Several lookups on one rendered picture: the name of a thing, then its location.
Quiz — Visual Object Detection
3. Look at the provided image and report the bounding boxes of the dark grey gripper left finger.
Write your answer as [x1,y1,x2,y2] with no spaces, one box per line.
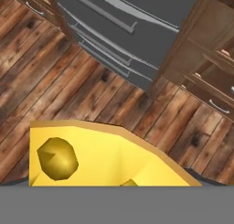
[0,177,30,187]

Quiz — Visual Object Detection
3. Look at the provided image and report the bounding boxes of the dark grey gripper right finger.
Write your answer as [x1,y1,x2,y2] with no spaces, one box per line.
[186,167,234,187]

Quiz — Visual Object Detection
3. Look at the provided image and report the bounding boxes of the yellow cheese wedge with holes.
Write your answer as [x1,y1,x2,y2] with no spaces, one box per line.
[28,120,203,187]

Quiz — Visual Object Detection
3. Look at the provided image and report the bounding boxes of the brown wooden cupboards with drawers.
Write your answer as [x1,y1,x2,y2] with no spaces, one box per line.
[145,0,234,124]

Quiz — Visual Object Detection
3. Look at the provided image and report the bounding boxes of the brown wooden cupboard run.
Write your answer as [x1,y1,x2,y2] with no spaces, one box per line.
[11,0,75,41]

